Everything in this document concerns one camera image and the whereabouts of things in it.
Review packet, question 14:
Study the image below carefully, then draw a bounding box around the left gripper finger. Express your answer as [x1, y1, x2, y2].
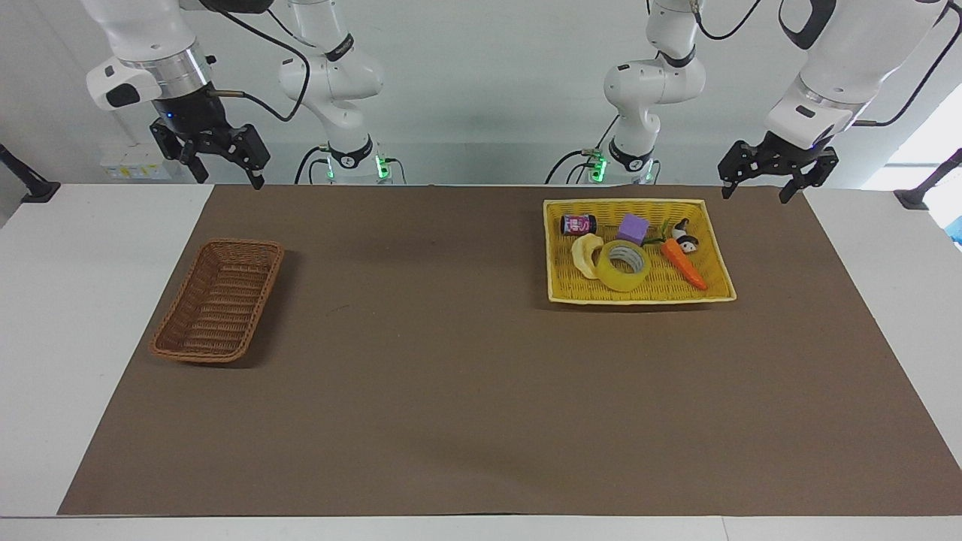
[779, 148, 839, 205]
[718, 141, 767, 200]

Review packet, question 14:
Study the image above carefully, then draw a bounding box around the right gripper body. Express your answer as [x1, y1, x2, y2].
[153, 84, 240, 155]

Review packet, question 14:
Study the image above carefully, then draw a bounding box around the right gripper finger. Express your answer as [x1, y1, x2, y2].
[218, 124, 271, 190]
[150, 119, 209, 183]

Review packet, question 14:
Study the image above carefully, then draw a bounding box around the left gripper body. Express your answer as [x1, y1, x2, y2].
[763, 131, 836, 165]

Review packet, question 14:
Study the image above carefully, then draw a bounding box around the yellow woven basket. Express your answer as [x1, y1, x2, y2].
[543, 198, 738, 305]

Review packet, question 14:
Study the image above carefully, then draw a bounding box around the brown wicker basket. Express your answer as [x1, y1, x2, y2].
[149, 238, 286, 366]

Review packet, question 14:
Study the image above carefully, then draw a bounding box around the yellow tape roll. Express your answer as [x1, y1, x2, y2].
[595, 239, 652, 293]

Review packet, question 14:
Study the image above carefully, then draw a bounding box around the black and white panda figure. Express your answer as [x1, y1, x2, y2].
[670, 217, 700, 253]

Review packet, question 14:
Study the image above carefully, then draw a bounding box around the black stand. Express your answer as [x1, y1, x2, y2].
[894, 148, 962, 210]
[0, 143, 62, 204]

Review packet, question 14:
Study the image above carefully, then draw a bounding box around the orange toy carrot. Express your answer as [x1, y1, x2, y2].
[641, 221, 709, 292]

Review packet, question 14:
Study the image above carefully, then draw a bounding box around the purple cube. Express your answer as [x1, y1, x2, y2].
[616, 213, 651, 247]

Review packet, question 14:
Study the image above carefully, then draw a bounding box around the black cable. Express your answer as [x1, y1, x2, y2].
[294, 144, 332, 186]
[545, 147, 604, 186]
[853, 14, 962, 128]
[201, 0, 311, 122]
[693, 0, 762, 41]

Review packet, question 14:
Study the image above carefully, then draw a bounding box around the white wall socket box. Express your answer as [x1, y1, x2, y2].
[99, 145, 171, 182]

